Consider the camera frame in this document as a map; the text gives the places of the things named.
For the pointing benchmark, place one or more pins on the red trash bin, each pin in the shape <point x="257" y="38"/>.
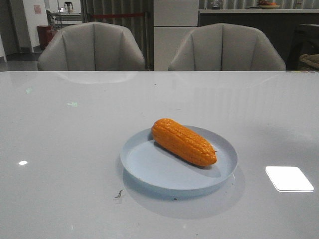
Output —
<point x="45" y="35"/>

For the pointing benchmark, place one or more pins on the white cabinet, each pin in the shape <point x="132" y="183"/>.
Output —
<point x="172" y="20"/>

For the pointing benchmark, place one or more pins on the left beige leather chair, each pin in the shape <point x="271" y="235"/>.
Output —
<point x="92" y="46"/>

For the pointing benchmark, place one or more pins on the beige cushion on chair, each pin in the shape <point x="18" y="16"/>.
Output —
<point x="309" y="62"/>

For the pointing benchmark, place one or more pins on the dark counter with white top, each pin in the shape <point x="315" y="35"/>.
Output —
<point x="278" y="24"/>

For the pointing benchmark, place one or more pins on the background metal table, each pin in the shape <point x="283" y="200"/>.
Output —
<point x="58" y="20"/>

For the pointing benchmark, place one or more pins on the fruit bowl on counter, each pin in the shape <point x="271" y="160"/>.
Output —
<point x="265" y="4"/>

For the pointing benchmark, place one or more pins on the right beige leather chair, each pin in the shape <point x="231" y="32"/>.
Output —
<point x="226" y="47"/>

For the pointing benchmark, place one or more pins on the dark wooden chair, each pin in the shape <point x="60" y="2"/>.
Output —
<point x="305" y="41"/>

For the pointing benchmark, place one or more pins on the beige leather chair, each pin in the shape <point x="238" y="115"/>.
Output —
<point x="92" y="46"/>
<point x="226" y="47"/>

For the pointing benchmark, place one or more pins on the orange corn cob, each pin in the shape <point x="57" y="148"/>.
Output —
<point x="183" y="142"/>

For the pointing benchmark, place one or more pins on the red barrier belt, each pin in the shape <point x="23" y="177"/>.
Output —
<point x="125" y="15"/>

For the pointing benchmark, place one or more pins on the pink wall notice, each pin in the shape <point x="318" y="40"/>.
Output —
<point x="37" y="9"/>

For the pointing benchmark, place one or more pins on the light blue round plate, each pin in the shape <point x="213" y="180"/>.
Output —
<point x="161" y="171"/>

